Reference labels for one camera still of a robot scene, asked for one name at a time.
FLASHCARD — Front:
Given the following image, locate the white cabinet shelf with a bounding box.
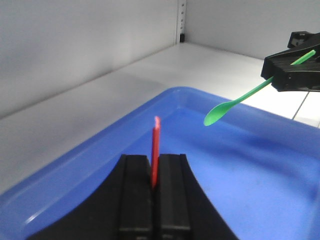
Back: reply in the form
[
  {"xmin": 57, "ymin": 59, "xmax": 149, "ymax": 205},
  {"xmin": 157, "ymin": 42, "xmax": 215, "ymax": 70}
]
[{"xmin": 0, "ymin": 41, "xmax": 320, "ymax": 196}]

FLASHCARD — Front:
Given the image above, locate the blue plastic tray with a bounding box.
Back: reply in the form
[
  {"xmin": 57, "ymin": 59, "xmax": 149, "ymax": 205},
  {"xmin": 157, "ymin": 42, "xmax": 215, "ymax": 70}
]
[{"xmin": 0, "ymin": 87, "xmax": 320, "ymax": 240}]

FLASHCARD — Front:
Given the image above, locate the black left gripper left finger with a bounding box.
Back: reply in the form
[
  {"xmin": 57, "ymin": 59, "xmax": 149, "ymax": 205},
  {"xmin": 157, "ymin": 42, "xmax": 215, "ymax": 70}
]
[{"xmin": 28, "ymin": 154, "xmax": 153, "ymax": 240}]

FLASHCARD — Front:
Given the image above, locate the red plastic spoon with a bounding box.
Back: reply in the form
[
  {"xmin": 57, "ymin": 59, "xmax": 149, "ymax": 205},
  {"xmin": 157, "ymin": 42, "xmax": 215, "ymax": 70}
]
[{"xmin": 150, "ymin": 116, "xmax": 161, "ymax": 189}]

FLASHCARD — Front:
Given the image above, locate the green plastic spoon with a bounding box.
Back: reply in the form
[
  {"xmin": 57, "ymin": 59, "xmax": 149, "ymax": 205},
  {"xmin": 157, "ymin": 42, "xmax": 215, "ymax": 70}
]
[{"xmin": 203, "ymin": 49, "xmax": 316, "ymax": 126}]

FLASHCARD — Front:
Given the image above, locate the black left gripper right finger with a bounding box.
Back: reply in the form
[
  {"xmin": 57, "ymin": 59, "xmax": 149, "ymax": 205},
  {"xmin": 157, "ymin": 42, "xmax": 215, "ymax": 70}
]
[{"xmin": 156, "ymin": 154, "xmax": 237, "ymax": 240}]

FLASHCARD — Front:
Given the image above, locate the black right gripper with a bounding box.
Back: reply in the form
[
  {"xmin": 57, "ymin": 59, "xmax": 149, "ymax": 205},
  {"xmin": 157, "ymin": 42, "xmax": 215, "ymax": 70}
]
[{"xmin": 261, "ymin": 31, "xmax": 320, "ymax": 92}]

